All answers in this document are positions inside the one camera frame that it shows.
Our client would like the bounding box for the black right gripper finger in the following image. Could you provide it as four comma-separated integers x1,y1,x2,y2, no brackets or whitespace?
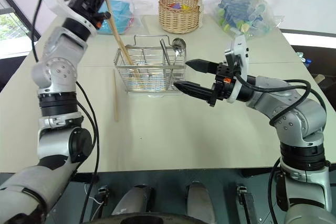
173,81,218,108
185,59,220,75

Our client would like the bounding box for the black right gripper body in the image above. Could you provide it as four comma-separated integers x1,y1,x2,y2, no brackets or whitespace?
214,61,237,101

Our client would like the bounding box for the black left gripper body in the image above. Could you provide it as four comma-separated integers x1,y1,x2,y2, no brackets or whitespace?
68,0,106,29

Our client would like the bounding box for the wooden chopstick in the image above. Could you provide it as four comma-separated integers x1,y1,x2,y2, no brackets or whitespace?
113,69,120,123
97,0,141,79

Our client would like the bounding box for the metal spoon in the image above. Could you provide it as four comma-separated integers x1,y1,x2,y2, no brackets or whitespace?
167,37,187,87

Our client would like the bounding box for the plastic bag with blue box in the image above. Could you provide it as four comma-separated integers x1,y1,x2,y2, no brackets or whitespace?
96,0,154,36

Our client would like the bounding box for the clear plastic drip tray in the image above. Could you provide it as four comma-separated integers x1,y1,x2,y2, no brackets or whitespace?
125,89,186,99

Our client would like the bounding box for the plastic bag of coloured clips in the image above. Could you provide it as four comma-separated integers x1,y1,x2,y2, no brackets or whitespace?
206,0,286,42

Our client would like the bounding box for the blue capped bottle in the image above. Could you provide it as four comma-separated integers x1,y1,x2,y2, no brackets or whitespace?
297,52,314,66

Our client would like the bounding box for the grey rounded robot foot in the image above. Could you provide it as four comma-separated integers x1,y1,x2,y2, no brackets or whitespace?
185,181,217,224
111,184,156,217

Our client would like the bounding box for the black table clamp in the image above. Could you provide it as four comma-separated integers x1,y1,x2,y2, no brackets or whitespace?
97,185,110,207
236,185,257,224

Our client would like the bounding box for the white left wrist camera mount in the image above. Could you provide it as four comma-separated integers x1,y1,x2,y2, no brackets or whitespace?
38,0,98,36

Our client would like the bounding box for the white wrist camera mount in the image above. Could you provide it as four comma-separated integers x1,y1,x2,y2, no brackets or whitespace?
38,0,98,36
224,35,250,104

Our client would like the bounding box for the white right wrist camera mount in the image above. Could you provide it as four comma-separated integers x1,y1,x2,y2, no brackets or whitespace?
224,35,250,104

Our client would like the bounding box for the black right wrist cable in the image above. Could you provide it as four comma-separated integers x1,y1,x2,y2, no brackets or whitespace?
234,70,328,128

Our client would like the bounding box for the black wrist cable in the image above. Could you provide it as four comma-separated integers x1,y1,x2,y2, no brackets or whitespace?
234,70,328,128
30,0,44,63

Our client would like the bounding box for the metal cutlery handle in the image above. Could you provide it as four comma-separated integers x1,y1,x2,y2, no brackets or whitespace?
159,38,171,67

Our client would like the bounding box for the wicker basket with handle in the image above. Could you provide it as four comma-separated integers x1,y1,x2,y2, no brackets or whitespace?
157,0,205,35

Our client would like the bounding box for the metal wire basket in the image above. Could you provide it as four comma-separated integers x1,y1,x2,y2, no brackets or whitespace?
113,35,188,94

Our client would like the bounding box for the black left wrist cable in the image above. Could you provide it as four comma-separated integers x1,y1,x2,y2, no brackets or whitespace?
30,0,44,63

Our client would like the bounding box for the black window frame bar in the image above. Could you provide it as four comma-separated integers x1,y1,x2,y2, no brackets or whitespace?
0,0,41,42

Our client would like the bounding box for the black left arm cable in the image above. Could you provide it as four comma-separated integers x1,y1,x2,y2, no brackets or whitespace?
75,81,101,224

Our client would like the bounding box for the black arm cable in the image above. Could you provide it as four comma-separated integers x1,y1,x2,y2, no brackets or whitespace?
267,157,284,224
75,81,101,224

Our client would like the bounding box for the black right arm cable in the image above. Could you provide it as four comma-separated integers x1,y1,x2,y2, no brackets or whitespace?
267,157,284,224

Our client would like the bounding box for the thin white wire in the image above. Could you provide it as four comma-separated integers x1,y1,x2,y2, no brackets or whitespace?
83,182,104,221

